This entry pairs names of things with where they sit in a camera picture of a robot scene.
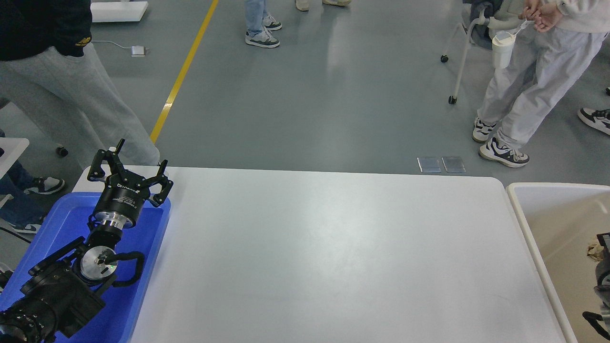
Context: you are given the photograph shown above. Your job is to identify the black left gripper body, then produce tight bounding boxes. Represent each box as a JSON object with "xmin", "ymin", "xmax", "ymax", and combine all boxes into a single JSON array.
[{"xmin": 93, "ymin": 173, "xmax": 151, "ymax": 228}]

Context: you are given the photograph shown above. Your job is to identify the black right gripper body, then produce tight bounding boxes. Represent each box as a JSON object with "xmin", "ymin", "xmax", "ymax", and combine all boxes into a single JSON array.
[{"xmin": 596, "ymin": 261, "xmax": 610, "ymax": 286}]

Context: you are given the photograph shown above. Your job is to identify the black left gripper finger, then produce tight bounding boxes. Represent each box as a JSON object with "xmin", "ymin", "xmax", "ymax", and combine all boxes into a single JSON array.
[
  {"xmin": 87, "ymin": 139, "xmax": 126, "ymax": 182},
  {"xmin": 141, "ymin": 160, "xmax": 173, "ymax": 208}
]

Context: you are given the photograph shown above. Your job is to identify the brown paper ball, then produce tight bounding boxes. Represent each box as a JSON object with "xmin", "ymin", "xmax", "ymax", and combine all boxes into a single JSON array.
[{"xmin": 587, "ymin": 241, "xmax": 605, "ymax": 262}]

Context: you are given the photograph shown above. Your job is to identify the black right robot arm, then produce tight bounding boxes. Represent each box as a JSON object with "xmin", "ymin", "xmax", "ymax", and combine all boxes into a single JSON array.
[{"xmin": 582, "ymin": 232, "xmax": 610, "ymax": 340}]

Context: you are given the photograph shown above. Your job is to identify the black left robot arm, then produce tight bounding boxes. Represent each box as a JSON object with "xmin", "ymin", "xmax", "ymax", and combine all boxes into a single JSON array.
[{"xmin": 1, "ymin": 139, "xmax": 173, "ymax": 343}]

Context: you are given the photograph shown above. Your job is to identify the white plastic bin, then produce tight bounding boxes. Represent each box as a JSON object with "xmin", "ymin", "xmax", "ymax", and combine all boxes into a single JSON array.
[{"xmin": 506, "ymin": 182, "xmax": 610, "ymax": 343}]

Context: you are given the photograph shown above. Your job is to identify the blue plastic bin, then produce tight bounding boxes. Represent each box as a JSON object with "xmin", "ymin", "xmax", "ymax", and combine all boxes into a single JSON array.
[{"xmin": 0, "ymin": 192, "xmax": 171, "ymax": 343}]

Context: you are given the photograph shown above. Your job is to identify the seated person blue jeans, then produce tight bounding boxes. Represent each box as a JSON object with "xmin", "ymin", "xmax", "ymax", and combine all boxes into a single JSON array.
[{"xmin": 0, "ymin": 161, "xmax": 66, "ymax": 234}]

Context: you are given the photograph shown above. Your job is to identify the white side table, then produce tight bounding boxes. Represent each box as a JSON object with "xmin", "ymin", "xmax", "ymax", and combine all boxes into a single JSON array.
[{"xmin": 0, "ymin": 137, "xmax": 29, "ymax": 179}]

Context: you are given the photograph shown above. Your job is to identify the person in grey sweatpants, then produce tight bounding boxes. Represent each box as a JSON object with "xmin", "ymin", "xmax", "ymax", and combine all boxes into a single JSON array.
[{"xmin": 0, "ymin": 0, "xmax": 161, "ymax": 168}]

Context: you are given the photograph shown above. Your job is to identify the person in black trousers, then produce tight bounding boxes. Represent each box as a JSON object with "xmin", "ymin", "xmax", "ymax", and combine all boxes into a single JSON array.
[{"xmin": 577, "ymin": 107, "xmax": 610, "ymax": 135}]

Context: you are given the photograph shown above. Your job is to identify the white power adapter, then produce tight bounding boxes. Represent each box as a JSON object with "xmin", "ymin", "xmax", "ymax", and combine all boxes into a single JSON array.
[{"xmin": 131, "ymin": 45, "xmax": 146, "ymax": 57}]

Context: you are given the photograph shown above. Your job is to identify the right metal floor plate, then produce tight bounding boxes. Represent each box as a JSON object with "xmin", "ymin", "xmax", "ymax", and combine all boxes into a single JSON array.
[{"xmin": 441, "ymin": 156, "xmax": 466, "ymax": 173}]

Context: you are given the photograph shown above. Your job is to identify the metal floor plate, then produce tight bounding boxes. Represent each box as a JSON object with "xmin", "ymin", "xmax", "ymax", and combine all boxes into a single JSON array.
[
  {"xmin": 417, "ymin": 157, "xmax": 441, "ymax": 173},
  {"xmin": 441, "ymin": 156, "xmax": 466, "ymax": 173}
]

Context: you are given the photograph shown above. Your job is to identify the white board on floor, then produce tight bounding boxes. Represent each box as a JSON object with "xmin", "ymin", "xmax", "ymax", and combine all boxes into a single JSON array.
[{"xmin": 90, "ymin": 0, "xmax": 149, "ymax": 22}]

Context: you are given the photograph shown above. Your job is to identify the left metal floor plate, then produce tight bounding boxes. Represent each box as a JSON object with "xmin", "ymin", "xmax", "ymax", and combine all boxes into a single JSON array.
[{"xmin": 417, "ymin": 157, "xmax": 441, "ymax": 173}]

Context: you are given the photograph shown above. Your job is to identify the person in blue jeans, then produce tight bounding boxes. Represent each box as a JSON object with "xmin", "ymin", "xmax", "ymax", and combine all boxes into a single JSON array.
[{"xmin": 244, "ymin": 0, "xmax": 283, "ymax": 49}]

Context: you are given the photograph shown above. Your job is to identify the person in white clothes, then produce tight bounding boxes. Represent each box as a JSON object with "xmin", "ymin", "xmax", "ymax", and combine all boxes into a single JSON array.
[{"xmin": 472, "ymin": 0, "xmax": 610, "ymax": 168}]

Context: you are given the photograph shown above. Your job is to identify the white cup with lid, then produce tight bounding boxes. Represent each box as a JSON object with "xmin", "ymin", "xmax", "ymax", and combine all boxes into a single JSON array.
[{"xmin": 492, "ymin": 30, "xmax": 516, "ymax": 69}]

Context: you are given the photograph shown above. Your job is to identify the white office chair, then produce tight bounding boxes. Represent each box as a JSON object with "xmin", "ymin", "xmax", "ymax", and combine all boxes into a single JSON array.
[{"xmin": 440, "ymin": 0, "xmax": 528, "ymax": 104}]

